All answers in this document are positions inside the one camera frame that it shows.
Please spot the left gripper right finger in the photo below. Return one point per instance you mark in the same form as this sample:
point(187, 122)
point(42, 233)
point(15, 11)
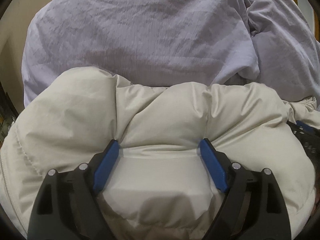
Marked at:
point(253, 206)

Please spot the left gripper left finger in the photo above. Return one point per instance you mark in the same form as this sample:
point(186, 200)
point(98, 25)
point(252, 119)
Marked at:
point(66, 205)

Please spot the beige puffer jacket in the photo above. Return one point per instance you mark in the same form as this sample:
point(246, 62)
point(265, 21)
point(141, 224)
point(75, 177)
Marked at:
point(159, 188)

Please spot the lavender pillow right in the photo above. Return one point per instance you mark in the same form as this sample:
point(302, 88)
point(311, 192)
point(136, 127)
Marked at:
point(287, 51)

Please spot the lavender pillow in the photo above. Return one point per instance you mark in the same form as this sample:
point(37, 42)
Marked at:
point(155, 43)
point(287, 51)

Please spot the lavender pillow left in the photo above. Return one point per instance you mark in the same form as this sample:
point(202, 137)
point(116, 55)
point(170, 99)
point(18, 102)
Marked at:
point(155, 43)

